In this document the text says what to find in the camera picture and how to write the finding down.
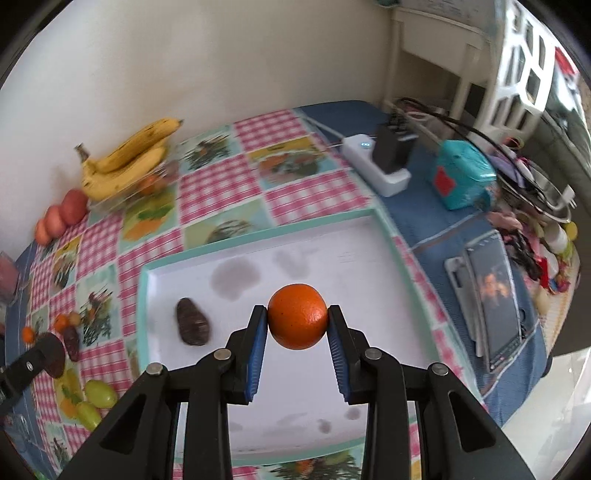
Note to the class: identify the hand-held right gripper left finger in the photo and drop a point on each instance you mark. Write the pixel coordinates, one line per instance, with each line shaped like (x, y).
(256, 360)

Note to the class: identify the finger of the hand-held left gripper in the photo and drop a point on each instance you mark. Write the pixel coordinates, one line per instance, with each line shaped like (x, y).
(23, 369)

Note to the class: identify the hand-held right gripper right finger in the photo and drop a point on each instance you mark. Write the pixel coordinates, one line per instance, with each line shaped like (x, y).
(339, 360)

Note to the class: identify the dark brown date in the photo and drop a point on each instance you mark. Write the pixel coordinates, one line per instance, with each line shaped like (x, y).
(193, 321)
(59, 368)
(72, 344)

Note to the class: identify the orange tangerine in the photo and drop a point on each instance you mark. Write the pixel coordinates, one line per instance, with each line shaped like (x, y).
(28, 333)
(298, 316)

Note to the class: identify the white tray with teal rim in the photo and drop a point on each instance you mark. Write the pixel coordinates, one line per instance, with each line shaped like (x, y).
(323, 258)

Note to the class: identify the small orange kumquat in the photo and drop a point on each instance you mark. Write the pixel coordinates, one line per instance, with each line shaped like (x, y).
(60, 322)

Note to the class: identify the green grape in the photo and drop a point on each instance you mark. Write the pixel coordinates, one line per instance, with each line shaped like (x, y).
(99, 392)
(88, 414)

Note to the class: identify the grey flat case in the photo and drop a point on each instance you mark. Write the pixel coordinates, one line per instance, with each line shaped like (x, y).
(457, 286)

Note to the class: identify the red apple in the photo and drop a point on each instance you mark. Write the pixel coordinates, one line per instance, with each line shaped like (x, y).
(41, 230)
(74, 206)
(54, 221)

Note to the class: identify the black smartphone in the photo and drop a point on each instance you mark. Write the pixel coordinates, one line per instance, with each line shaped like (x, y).
(496, 304)

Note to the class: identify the pink checkered printed tablecloth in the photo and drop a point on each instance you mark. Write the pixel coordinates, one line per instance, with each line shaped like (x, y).
(217, 180)

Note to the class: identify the white power strip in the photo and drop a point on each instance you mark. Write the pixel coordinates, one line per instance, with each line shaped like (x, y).
(364, 159)

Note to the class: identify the clear glass bowl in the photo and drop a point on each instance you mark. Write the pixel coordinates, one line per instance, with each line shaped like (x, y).
(138, 194)

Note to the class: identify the black charger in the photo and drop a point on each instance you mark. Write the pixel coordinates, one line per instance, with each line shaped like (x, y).
(390, 147)

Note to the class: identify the teal box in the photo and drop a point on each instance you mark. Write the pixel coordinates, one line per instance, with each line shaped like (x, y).
(461, 175)

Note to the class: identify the pile of colourful clutter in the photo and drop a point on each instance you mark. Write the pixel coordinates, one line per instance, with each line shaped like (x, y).
(545, 258)

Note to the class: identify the yellow banana bunch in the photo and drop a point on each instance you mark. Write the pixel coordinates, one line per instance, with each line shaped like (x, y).
(124, 157)

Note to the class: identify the metal bowl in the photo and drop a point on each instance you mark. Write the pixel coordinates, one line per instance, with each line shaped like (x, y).
(549, 203)

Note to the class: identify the white stool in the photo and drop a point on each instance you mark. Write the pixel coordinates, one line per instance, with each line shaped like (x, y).
(434, 46)

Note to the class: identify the white lattice rack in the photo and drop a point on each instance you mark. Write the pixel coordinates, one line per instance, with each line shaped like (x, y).
(521, 69)

